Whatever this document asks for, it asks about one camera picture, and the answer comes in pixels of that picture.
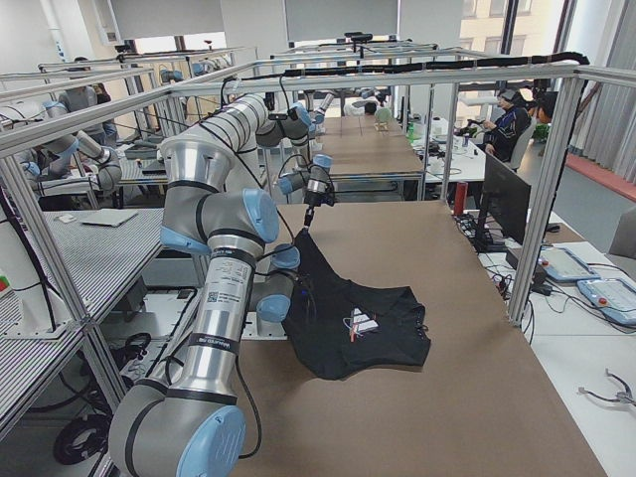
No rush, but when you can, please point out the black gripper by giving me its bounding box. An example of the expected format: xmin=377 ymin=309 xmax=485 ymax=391
xmin=303 ymin=189 xmax=336 ymax=232

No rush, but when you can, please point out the black t-shirt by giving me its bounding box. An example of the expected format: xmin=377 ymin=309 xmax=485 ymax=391
xmin=282 ymin=231 xmax=430 ymax=380

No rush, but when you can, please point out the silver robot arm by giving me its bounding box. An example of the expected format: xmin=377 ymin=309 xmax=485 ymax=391
xmin=256 ymin=102 xmax=335 ymax=231
xmin=108 ymin=94 xmax=279 ymax=476

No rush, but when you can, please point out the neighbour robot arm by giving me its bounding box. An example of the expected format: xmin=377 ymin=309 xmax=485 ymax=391
xmin=1 ymin=100 xmax=122 ymax=197

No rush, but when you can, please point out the red bottle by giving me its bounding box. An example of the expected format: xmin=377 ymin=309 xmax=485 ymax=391
xmin=453 ymin=182 xmax=468 ymax=217

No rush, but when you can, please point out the black power strip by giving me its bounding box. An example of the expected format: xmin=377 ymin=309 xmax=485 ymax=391
xmin=453 ymin=214 xmax=479 ymax=242

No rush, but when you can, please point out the silver laptop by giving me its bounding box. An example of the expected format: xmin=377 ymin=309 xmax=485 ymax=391
xmin=79 ymin=209 xmax=138 ymax=228

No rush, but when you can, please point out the black computer monitor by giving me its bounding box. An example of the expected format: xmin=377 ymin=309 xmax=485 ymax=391
xmin=473 ymin=154 xmax=531 ymax=252

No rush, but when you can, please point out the seated person with headset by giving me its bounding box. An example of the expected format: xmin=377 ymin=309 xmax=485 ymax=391
xmin=477 ymin=88 xmax=531 ymax=162

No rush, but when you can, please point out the far teach pendant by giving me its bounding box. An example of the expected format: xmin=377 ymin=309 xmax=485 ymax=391
xmin=538 ymin=246 xmax=600 ymax=283

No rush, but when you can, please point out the teach pendant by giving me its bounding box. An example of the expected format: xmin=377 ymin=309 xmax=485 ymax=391
xmin=576 ymin=278 xmax=635 ymax=327
xmin=538 ymin=246 xmax=600 ymax=283

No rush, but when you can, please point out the person in striped shirt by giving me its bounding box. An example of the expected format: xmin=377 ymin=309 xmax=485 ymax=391
xmin=29 ymin=54 xmax=120 ymax=180

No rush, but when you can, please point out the near teach pendant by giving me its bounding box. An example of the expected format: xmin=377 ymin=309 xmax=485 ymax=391
xmin=576 ymin=278 xmax=635 ymax=327

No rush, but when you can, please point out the black metal tool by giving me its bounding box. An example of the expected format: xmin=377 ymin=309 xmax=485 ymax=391
xmin=575 ymin=367 xmax=636 ymax=411

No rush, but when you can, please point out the aluminium cage frame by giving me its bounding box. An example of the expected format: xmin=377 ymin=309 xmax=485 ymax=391
xmin=0 ymin=47 xmax=597 ymax=448

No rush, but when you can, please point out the black cable bundle on floor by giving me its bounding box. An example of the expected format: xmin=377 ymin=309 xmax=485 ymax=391
xmin=52 ymin=411 xmax=120 ymax=466

